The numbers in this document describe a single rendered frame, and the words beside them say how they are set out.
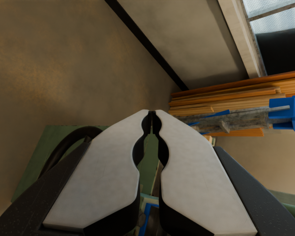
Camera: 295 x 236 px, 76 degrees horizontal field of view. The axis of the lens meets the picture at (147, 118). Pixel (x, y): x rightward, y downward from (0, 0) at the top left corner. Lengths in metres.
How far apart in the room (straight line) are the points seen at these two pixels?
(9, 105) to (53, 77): 0.29
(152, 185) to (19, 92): 0.96
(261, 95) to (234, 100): 0.21
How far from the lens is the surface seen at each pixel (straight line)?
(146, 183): 0.53
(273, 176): 2.95
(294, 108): 1.30
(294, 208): 0.76
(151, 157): 0.54
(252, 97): 1.82
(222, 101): 1.87
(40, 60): 1.34
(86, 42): 1.52
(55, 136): 1.09
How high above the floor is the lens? 1.22
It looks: 42 degrees down
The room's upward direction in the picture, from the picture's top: 88 degrees clockwise
